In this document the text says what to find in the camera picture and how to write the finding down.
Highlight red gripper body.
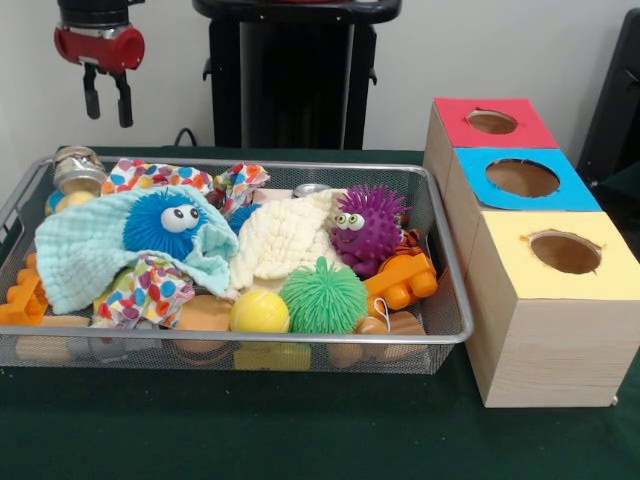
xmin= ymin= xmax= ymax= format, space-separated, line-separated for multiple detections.
xmin=54 ymin=25 xmax=146 ymax=76

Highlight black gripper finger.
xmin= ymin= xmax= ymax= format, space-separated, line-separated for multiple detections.
xmin=82 ymin=63 xmax=102 ymax=121
xmin=112 ymin=70 xmax=135 ymax=129

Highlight silver crushed can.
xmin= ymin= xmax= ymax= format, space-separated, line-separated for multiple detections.
xmin=54 ymin=146 xmax=108 ymax=196

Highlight blue spiky rubber ball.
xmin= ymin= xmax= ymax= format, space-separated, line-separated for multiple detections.
xmin=123 ymin=188 xmax=211 ymax=259
xmin=226 ymin=204 xmax=261 ymax=237

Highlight small orange plastic toy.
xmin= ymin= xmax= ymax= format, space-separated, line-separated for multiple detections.
xmin=0 ymin=254 xmax=49 ymax=327

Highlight shallow clear mesh bin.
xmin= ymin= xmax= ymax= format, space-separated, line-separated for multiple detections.
xmin=0 ymin=155 xmax=476 ymax=376

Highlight wooden box with three holes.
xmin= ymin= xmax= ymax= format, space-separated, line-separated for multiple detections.
xmin=425 ymin=97 xmax=640 ymax=409

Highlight large colourful dotted cloth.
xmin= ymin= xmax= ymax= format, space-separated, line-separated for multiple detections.
xmin=102 ymin=158 xmax=271 ymax=216

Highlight small blue yellow ball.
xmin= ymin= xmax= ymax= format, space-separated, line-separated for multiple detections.
xmin=44 ymin=190 xmax=97 ymax=216

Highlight mint green cloth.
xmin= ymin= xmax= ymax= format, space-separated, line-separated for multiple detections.
xmin=35 ymin=185 xmax=239 ymax=314

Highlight small colourful dotted cloth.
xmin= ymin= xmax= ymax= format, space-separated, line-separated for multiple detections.
xmin=98 ymin=255 xmax=197 ymax=329

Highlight cream white cloth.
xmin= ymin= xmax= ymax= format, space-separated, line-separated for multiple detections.
xmin=228 ymin=190 xmax=346 ymax=296

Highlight tan orange ball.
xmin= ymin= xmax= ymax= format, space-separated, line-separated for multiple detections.
xmin=172 ymin=295 xmax=234 ymax=351

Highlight purple spiky ball with eyes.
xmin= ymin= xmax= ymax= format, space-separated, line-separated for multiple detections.
xmin=328 ymin=183 xmax=409 ymax=278

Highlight green spiky rubber ball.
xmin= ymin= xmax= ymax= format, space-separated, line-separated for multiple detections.
xmin=278 ymin=258 xmax=369 ymax=335

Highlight orange toy building block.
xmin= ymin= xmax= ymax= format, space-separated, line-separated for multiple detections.
xmin=362 ymin=248 xmax=438 ymax=319

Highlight dark green table cloth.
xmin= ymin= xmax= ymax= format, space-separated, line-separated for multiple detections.
xmin=0 ymin=145 xmax=640 ymax=480

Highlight black panel stand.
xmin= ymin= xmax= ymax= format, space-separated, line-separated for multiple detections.
xmin=580 ymin=10 xmax=640 ymax=186

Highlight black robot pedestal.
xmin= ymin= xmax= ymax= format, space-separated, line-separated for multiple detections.
xmin=193 ymin=0 xmax=401 ymax=151

